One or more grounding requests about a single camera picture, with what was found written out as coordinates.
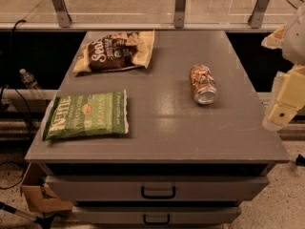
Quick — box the brown chip bag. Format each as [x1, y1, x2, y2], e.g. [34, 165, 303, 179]
[73, 31, 154, 73]

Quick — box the right metal bracket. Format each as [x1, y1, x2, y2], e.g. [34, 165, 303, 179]
[248, 0, 270, 29]

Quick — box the lower grey drawer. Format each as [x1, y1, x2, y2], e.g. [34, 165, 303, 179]
[72, 207, 241, 226]

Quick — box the green jalapeno chip bag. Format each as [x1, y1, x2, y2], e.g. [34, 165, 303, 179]
[42, 91, 129, 140]

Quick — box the middle metal bracket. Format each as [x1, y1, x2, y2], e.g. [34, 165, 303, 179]
[173, 0, 186, 29]

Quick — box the orange soda can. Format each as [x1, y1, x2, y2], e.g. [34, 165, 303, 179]
[189, 64, 218, 105]

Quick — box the black tripod leg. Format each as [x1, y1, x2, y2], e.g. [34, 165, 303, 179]
[0, 202, 58, 229]

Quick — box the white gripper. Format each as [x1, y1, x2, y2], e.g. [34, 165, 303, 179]
[261, 5, 305, 131]

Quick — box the metal bracket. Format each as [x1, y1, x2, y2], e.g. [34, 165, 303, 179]
[51, 0, 71, 28]
[173, 0, 186, 29]
[248, 0, 270, 29]

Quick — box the black object on floor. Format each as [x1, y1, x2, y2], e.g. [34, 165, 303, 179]
[295, 155, 305, 167]

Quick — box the clear plastic water bottle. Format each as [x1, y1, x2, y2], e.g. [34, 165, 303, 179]
[19, 69, 45, 99]

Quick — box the cardboard box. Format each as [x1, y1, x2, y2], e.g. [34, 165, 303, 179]
[20, 164, 72, 213]

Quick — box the black cable left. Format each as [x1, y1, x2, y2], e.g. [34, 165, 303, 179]
[0, 18, 36, 135]

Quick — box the left metal bracket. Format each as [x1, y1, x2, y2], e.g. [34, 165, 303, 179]
[51, 0, 71, 28]

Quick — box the grey drawer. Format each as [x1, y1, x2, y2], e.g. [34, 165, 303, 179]
[47, 176, 269, 202]
[72, 207, 241, 226]

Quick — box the upper grey drawer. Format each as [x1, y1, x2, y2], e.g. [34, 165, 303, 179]
[47, 176, 269, 202]

